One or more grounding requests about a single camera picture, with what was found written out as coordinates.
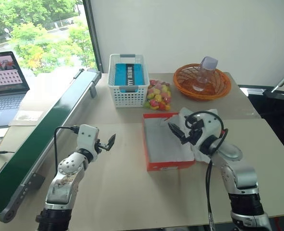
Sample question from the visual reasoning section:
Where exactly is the red shallow cardboard box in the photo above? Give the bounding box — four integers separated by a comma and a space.
141, 112, 197, 172

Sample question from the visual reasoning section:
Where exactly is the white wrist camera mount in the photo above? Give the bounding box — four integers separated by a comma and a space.
76, 124, 100, 154
194, 112, 223, 143

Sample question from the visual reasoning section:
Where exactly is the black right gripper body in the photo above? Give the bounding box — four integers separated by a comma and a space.
185, 129, 203, 146

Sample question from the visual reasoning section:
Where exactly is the orange wicker basket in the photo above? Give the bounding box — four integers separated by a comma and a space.
173, 63, 232, 101

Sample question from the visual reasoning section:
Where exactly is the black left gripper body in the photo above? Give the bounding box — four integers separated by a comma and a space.
94, 138, 109, 154

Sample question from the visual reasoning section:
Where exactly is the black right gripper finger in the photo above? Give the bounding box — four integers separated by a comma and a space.
168, 122, 183, 136
176, 132, 188, 145

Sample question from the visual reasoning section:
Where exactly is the white plastic perforated basket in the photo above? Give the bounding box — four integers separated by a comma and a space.
107, 53, 150, 108

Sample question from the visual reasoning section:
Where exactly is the silver metal rod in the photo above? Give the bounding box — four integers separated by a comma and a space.
271, 65, 284, 93

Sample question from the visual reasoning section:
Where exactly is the white tissue paper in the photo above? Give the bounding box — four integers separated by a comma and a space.
145, 108, 220, 165

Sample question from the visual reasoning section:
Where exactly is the clear bottle with purple cap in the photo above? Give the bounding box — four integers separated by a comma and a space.
192, 56, 219, 92

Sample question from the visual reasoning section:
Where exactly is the green conveyor belt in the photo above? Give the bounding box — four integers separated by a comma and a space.
0, 68, 102, 223

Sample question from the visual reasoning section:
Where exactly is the dark window frame post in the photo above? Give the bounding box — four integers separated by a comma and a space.
82, 0, 104, 73

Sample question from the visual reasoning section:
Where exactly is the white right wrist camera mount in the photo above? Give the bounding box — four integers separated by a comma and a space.
194, 112, 223, 143

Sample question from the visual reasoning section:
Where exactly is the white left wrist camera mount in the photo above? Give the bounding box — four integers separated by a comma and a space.
76, 124, 100, 154

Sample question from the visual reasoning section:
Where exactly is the blue packet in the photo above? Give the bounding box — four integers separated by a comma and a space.
114, 63, 147, 93

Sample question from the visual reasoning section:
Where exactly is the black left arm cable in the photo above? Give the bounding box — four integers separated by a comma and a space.
53, 125, 79, 173

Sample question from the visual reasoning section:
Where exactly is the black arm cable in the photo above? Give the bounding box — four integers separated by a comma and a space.
185, 110, 229, 231
53, 125, 79, 173

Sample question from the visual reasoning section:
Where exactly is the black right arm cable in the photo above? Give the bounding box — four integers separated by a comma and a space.
185, 110, 229, 231

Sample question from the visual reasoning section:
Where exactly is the grey laptop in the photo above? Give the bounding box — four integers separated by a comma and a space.
0, 51, 31, 128

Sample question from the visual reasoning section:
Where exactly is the bag of colourful candies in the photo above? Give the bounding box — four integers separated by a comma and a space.
143, 78, 173, 112

